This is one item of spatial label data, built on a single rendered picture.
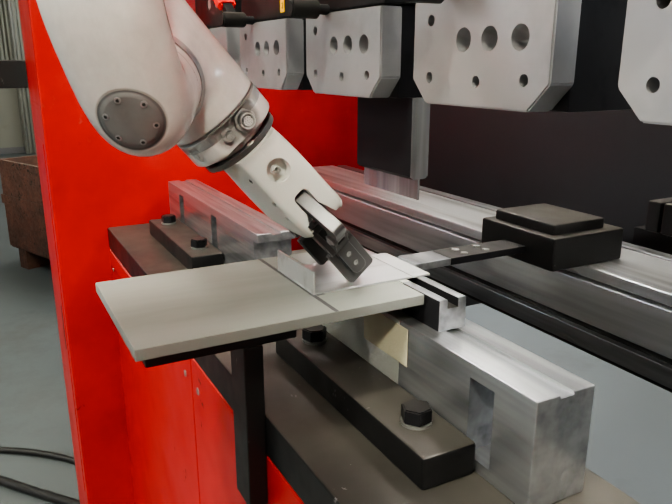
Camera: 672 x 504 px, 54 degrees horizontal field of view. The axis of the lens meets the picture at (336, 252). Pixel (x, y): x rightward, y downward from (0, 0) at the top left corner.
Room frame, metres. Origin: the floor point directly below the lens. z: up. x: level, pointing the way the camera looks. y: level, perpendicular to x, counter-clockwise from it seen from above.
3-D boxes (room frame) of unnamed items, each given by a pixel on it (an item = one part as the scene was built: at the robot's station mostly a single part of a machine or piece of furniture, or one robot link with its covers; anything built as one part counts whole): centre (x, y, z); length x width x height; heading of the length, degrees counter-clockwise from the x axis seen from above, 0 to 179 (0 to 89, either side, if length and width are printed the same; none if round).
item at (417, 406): (0.52, -0.07, 0.91); 0.03 x 0.03 x 0.02
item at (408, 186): (0.67, -0.05, 1.13); 0.10 x 0.02 x 0.10; 28
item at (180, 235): (1.17, 0.28, 0.89); 0.30 x 0.05 x 0.03; 28
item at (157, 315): (0.60, 0.08, 1.00); 0.26 x 0.18 x 0.01; 118
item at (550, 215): (0.74, -0.19, 1.01); 0.26 x 0.12 x 0.05; 118
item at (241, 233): (1.15, 0.20, 0.92); 0.50 x 0.06 x 0.10; 28
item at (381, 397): (0.60, -0.02, 0.89); 0.30 x 0.05 x 0.03; 28
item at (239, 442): (0.58, 0.11, 0.88); 0.14 x 0.04 x 0.22; 118
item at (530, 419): (0.62, -0.08, 0.92); 0.39 x 0.06 x 0.10; 28
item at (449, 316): (0.66, -0.06, 0.99); 0.20 x 0.03 x 0.03; 28
